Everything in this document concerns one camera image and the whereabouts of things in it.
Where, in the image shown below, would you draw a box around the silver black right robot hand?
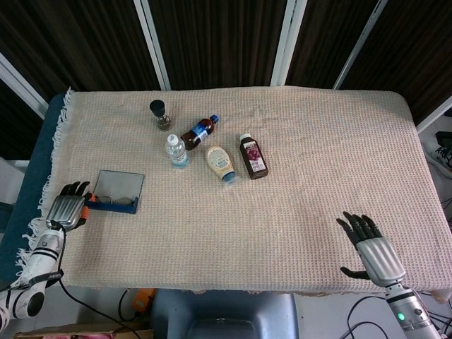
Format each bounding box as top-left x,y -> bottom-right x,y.
335,210 -> 407,287

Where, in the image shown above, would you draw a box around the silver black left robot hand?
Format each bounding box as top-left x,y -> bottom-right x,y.
45,181 -> 93,232

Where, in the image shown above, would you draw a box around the dark blue glasses case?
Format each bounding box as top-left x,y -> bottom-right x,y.
86,169 -> 145,215

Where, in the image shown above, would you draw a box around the orange plastic block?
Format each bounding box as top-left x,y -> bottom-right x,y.
132,288 -> 157,314

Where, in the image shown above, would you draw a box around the cardboard box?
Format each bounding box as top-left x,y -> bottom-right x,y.
13,319 -> 155,339

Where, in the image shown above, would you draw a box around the teal blue table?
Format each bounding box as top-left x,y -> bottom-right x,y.
0,92 -> 68,283

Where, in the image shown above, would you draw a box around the dark brown partition panel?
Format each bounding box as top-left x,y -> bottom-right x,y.
0,80 -> 44,160
148,0 -> 295,91
338,0 -> 452,126
0,0 -> 162,102
285,0 -> 383,89

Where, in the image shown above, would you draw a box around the white sneaker black laces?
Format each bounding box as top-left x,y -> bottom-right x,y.
425,141 -> 452,174

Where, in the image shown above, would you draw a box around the beige waffle weave tablecloth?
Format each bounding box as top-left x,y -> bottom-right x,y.
16,86 -> 452,304

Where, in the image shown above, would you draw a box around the clear Aquafina water bottle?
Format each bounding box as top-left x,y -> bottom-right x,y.
165,133 -> 189,170

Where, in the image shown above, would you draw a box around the glass shaker with black cap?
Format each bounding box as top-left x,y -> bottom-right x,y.
149,100 -> 173,132

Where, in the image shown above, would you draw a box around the cola bottle with blue label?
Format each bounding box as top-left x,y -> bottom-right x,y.
179,114 -> 221,152

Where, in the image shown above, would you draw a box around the cream mayonnaise squeeze bottle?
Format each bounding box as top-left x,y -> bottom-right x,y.
206,145 -> 238,187

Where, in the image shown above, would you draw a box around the dark juice bottle grape label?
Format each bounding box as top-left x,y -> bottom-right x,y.
239,132 -> 270,181

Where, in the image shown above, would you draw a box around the black floor cable loop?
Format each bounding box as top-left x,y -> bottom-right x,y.
345,295 -> 391,339

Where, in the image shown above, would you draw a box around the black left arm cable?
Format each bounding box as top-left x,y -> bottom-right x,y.
49,220 -> 153,339

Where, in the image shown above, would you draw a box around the black looped cable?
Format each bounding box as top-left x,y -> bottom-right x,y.
118,289 -> 143,323

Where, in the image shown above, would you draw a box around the white partition frame post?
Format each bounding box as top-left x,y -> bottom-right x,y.
270,0 -> 309,88
416,105 -> 452,135
0,52 -> 49,118
333,0 -> 389,90
133,0 -> 172,91

